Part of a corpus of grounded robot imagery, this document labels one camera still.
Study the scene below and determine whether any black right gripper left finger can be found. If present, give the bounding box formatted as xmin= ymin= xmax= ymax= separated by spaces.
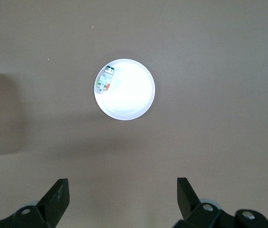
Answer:
xmin=0 ymin=178 xmax=70 ymax=228

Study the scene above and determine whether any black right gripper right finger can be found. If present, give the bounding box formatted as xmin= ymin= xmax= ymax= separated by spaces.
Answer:
xmin=174 ymin=177 xmax=238 ymax=228

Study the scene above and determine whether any pink round plate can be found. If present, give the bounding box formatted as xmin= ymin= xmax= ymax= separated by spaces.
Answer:
xmin=93 ymin=58 xmax=156 ymax=121

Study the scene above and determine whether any brown table cover mat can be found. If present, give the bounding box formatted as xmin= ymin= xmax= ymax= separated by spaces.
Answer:
xmin=0 ymin=0 xmax=268 ymax=228

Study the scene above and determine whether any green and white switch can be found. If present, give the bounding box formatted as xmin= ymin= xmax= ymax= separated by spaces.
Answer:
xmin=96 ymin=66 xmax=115 ymax=95

